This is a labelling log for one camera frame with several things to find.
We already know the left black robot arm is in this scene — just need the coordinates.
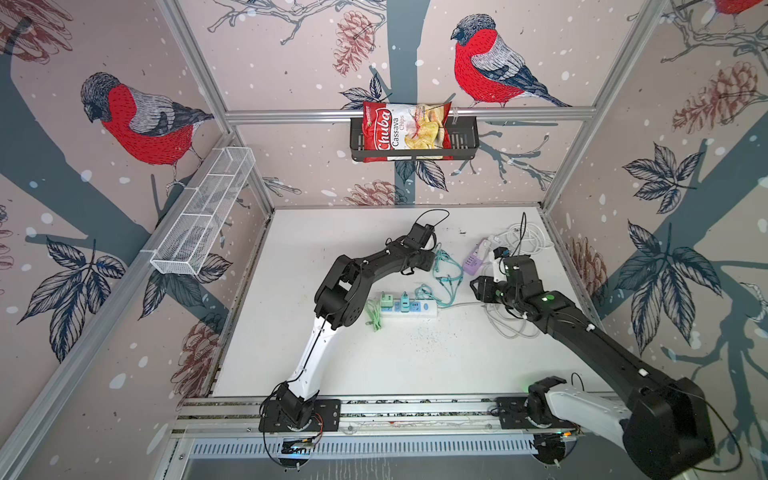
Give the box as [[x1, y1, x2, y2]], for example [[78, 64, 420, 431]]
[[258, 222, 437, 433]]

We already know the teal charging cable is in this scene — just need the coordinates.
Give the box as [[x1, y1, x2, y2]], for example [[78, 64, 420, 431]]
[[415, 248, 466, 307]]

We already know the black wall basket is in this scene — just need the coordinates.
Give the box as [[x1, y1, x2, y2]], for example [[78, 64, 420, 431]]
[[349, 116, 479, 163]]

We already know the white wire wall basket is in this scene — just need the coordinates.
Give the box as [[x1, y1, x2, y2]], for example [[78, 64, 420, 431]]
[[150, 146, 255, 276]]

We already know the green charging cable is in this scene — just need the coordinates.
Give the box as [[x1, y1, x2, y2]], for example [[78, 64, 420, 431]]
[[363, 298, 385, 333]]

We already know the teal charger adapter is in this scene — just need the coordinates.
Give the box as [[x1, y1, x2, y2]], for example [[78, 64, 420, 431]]
[[400, 292, 412, 311]]

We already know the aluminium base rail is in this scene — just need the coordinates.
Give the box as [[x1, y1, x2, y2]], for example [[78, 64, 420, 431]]
[[171, 386, 629, 468]]

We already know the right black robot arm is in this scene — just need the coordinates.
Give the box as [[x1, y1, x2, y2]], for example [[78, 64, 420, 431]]
[[470, 247, 715, 479]]

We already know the white blue power strip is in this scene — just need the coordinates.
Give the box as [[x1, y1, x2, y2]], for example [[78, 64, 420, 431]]
[[379, 297, 439, 319]]

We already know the red cassava chips bag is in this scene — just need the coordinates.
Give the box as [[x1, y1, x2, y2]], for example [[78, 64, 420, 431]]
[[362, 102, 451, 162]]

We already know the grey power strip cord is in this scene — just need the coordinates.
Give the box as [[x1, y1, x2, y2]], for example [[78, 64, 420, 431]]
[[437, 298, 544, 340]]

